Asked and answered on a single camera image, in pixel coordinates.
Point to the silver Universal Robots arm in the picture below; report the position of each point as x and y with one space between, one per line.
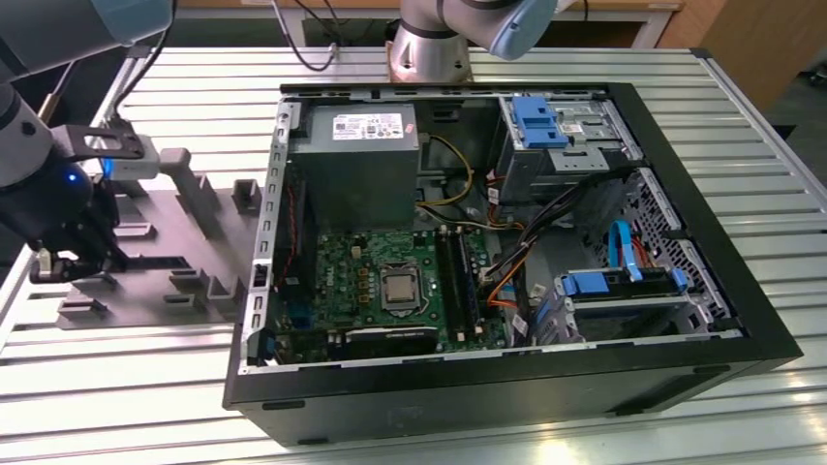
425 48

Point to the black RAM slot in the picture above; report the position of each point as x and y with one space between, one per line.
448 281

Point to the installed RAM stick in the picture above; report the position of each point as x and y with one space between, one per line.
469 281

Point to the grey parts rack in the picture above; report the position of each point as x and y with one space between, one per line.
187 227

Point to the blue connector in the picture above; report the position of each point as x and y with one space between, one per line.
265 346

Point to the green motherboard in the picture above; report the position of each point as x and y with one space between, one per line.
343 252

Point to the grey power supply unit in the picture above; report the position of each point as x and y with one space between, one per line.
361 184

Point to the CPU socket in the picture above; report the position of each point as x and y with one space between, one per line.
401 270

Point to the silver CPU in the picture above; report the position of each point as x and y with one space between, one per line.
400 289

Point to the black graphics card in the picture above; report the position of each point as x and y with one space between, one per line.
387 339

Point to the black open PC case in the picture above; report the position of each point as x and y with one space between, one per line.
452 407

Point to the blue plastic drive latch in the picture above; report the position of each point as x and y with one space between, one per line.
532 121

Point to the silver drive cage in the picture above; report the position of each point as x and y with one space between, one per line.
581 160

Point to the hard disk in blue carrier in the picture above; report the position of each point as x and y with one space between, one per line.
588 283

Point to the white framed wooden desk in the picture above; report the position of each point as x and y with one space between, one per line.
645 18

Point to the wooden cabinet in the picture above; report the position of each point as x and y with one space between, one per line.
761 48

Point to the black camera bracket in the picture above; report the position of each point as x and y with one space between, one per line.
68 140

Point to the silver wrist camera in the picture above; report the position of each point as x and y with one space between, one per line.
136 167

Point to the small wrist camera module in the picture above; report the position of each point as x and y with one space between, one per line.
57 271

